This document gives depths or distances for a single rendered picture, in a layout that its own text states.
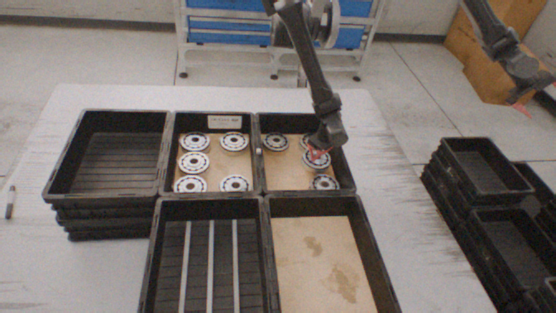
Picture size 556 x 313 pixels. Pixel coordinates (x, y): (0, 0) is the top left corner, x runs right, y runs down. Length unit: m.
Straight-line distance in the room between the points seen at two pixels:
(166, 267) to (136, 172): 0.37
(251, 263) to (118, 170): 0.56
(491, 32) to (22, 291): 1.48
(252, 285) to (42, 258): 0.65
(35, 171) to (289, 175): 0.93
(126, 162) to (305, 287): 0.72
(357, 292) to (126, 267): 0.69
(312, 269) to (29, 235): 0.89
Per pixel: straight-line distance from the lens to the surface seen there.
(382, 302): 0.98
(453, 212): 2.01
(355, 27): 3.23
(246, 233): 1.05
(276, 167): 1.23
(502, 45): 1.19
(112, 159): 1.30
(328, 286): 1.01
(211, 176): 1.19
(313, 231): 1.08
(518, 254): 2.04
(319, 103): 1.02
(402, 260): 1.29
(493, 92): 3.84
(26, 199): 1.46
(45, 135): 1.68
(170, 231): 1.07
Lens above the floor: 1.72
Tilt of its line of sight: 44 degrees down
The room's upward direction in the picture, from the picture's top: 9 degrees clockwise
